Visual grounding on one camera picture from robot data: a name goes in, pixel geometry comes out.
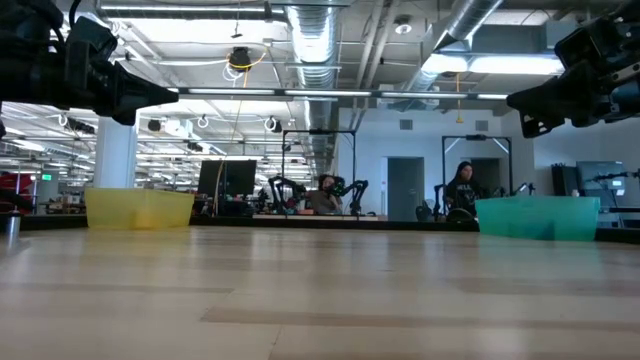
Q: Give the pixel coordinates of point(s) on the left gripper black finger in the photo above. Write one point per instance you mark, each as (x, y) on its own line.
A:
(145, 92)
(125, 114)

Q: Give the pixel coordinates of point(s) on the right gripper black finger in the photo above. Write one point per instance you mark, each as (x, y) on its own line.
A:
(545, 97)
(535, 125)

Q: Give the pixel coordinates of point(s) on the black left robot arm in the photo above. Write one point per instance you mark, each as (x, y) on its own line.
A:
(25, 25)

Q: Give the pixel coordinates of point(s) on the black background robot arm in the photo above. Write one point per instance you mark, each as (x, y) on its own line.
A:
(356, 192)
(430, 212)
(282, 192)

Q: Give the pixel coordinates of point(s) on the white pillar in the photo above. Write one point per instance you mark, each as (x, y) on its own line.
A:
(116, 155)

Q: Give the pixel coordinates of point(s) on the grey door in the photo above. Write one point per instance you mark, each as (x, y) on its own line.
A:
(490, 175)
(406, 187)

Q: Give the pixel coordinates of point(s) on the grey background monitor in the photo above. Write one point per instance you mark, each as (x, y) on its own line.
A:
(597, 172)

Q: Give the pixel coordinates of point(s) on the teal plastic bin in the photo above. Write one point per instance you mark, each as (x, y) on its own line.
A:
(537, 216)

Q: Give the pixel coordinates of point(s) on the yellow plastic bin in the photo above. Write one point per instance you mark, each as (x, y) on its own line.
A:
(140, 207)

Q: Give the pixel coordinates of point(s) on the person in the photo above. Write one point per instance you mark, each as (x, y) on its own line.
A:
(325, 197)
(464, 190)

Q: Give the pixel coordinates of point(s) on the black monitor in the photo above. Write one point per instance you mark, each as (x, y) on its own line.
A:
(235, 177)

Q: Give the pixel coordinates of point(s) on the metal bottle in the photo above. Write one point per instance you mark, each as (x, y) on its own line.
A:
(13, 224)

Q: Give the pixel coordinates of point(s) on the overhead light bar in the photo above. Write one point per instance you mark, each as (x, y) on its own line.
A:
(325, 92)

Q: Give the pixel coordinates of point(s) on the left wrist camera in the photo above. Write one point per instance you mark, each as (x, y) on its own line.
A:
(90, 40)

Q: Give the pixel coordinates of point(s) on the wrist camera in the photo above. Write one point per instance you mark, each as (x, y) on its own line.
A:
(90, 40)
(580, 45)

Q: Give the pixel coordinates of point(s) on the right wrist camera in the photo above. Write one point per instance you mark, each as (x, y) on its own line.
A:
(580, 45)

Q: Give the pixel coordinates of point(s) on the black background rig frame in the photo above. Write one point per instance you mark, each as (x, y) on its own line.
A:
(476, 137)
(320, 131)

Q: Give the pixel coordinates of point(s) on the silver ventilation duct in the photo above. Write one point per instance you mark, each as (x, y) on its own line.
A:
(314, 40)
(460, 25)

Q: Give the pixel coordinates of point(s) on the black table frame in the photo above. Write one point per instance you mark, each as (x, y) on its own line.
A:
(250, 220)

